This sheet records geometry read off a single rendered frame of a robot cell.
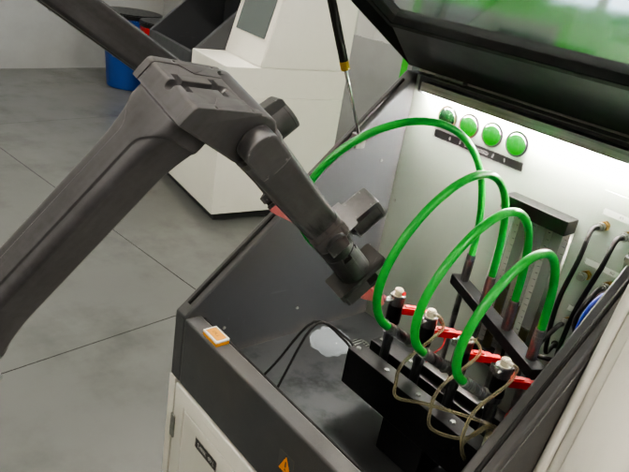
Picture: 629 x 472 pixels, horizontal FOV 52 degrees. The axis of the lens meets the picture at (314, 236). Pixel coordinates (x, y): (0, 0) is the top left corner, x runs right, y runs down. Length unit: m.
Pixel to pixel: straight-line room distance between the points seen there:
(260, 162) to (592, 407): 0.62
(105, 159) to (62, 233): 0.08
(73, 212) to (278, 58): 3.41
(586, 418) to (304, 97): 3.32
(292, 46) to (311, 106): 0.41
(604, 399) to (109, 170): 0.74
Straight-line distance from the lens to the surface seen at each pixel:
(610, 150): 1.22
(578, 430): 1.05
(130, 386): 2.70
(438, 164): 1.47
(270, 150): 0.63
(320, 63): 4.12
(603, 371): 1.03
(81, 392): 2.68
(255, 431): 1.21
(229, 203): 4.11
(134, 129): 0.58
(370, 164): 1.48
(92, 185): 0.59
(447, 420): 1.16
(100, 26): 1.04
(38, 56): 7.86
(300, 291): 1.50
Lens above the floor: 1.67
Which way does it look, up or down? 24 degrees down
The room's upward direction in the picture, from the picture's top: 10 degrees clockwise
